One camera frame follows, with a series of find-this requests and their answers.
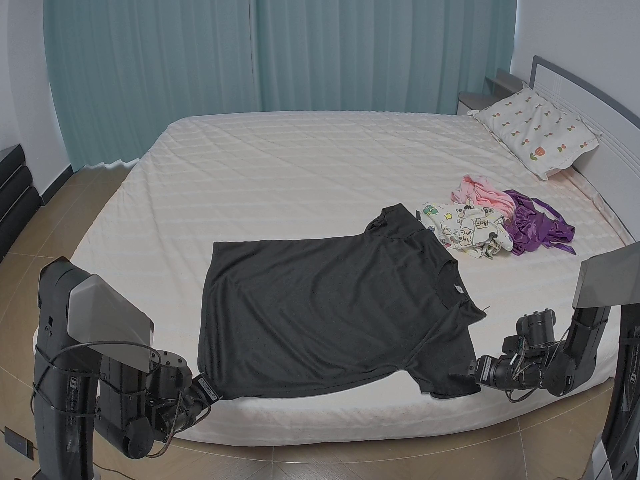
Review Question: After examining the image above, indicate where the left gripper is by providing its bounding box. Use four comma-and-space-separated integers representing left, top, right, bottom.
177, 374, 221, 425

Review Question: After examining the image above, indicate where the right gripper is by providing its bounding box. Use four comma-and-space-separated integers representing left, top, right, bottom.
449, 355, 509, 388

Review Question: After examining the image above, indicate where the black T-shirt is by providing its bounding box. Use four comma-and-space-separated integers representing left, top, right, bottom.
196, 204, 488, 401

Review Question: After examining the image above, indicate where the bed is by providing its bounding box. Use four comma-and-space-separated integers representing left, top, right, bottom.
32, 55, 640, 448

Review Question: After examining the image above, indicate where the white printed garment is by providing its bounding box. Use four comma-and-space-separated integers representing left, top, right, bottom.
415, 202, 516, 260

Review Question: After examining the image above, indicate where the purple satin garment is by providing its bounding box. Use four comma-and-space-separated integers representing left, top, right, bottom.
502, 189, 578, 258

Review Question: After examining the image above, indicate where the pink garment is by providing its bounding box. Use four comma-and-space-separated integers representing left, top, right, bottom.
450, 174, 516, 219

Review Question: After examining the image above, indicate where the black power adapter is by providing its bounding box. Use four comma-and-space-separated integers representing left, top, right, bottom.
2, 425, 35, 461

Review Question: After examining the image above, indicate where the white printed pillow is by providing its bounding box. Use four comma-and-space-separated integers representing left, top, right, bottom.
472, 82, 601, 181

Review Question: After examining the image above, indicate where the grey bedside table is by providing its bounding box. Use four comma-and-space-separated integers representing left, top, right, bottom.
457, 68, 526, 116

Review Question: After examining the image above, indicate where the black chest of drawers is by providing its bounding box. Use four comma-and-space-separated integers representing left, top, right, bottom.
0, 143, 42, 264

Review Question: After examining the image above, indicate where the blue-green curtain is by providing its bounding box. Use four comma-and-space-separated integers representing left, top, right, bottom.
256, 0, 518, 116
44, 0, 261, 173

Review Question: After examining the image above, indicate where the black cable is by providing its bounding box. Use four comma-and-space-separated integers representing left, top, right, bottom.
504, 383, 543, 404
31, 340, 163, 419

